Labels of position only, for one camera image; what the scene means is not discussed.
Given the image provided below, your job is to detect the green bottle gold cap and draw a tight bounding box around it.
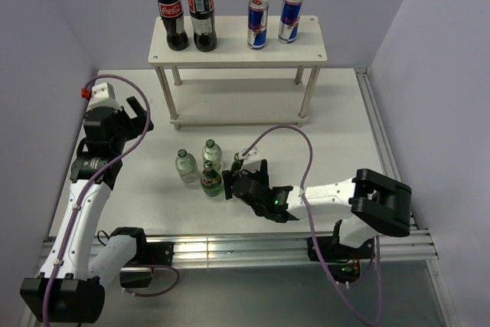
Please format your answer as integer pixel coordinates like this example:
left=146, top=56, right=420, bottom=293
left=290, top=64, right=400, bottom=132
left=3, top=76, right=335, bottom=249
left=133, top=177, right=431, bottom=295
left=230, top=152, right=243, bottom=178

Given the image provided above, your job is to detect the Red Bull can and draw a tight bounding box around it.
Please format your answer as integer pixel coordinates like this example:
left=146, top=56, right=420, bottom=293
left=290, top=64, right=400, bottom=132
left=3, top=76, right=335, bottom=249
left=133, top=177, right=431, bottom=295
left=278, top=0, right=303, bottom=44
left=247, top=0, right=269, bottom=49

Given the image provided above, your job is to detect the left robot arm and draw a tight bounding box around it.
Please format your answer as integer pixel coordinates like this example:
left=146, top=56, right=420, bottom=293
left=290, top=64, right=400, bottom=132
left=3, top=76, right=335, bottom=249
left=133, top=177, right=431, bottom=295
left=20, top=98, right=153, bottom=325

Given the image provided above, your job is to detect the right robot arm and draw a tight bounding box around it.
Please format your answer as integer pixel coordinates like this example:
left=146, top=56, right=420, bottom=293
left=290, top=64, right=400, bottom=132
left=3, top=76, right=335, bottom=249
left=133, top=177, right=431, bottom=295
left=223, top=159, right=412, bottom=258

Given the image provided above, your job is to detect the white two-tier shelf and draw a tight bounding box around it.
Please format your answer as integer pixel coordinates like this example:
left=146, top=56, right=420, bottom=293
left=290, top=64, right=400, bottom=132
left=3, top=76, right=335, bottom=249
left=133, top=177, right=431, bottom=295
left=148, top=15, right=328, bottom=129

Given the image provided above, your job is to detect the green bottle colourful label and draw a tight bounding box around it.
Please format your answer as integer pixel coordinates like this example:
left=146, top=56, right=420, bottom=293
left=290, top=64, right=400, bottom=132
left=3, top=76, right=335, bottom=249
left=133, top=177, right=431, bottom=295
left=201, top=160, right=223, bottom=197

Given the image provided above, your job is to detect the clear glass soda bottle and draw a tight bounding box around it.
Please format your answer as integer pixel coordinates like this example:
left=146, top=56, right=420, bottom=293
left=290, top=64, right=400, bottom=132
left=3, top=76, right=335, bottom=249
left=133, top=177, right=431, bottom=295
left=202, top=139, right=223, bottom=172

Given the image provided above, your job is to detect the clear Chang soda bottle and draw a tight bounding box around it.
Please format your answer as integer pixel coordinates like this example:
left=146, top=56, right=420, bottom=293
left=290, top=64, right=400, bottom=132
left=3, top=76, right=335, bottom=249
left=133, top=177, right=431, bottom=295
left=175, top=149, right=199, bottom=183

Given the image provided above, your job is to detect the Coca-Cola glass bottle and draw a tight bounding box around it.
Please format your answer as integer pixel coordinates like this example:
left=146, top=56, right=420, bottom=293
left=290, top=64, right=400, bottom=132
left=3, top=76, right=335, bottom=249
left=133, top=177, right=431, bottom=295
left=158, top=0, right=188, bottom=51

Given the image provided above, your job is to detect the dark cola bottle red label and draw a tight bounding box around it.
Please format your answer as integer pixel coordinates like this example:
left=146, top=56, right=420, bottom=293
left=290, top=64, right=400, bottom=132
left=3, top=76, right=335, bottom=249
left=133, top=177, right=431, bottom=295
left=188, top=0, right=217, bottom=52

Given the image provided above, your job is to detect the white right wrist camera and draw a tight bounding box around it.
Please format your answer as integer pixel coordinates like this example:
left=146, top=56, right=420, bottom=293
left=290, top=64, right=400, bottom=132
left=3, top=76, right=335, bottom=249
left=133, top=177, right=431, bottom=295
left=239, top=147, right=262, bottom=173

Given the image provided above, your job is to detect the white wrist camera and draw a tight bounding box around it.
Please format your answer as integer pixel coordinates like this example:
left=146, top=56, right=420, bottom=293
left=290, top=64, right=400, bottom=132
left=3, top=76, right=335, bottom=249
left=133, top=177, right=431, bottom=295
left=81, top=83, right=121, bottom=111
left=239, top=147, right=262, bottom=173

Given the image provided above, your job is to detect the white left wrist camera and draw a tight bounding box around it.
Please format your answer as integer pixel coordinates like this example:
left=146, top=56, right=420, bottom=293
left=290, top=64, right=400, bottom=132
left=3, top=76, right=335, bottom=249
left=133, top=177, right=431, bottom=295
left=81, top=83, right=121, bottom=111

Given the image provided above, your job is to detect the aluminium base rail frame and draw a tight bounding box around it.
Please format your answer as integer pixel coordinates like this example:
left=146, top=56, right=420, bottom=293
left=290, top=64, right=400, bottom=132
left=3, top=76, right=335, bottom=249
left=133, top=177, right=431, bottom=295
left=22, top=67, right=460, bottom=327

